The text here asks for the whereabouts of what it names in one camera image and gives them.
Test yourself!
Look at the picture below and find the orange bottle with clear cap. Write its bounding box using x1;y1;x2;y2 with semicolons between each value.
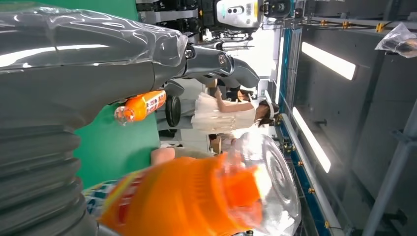
114;90;167;126
83;132;302;236

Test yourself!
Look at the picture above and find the person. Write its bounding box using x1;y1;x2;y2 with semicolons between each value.
190;87;281;135

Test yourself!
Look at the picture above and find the black round stool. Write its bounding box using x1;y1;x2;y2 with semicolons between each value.
164;94;182;128

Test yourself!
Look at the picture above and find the black background humanoid robot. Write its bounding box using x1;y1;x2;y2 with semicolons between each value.
137;0;294;50

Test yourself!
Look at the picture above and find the clear plastic bag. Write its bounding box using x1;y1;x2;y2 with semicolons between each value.
374;22;417;59

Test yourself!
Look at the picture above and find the blue metal gantry rail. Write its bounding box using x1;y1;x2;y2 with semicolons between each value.
275;26;347;236

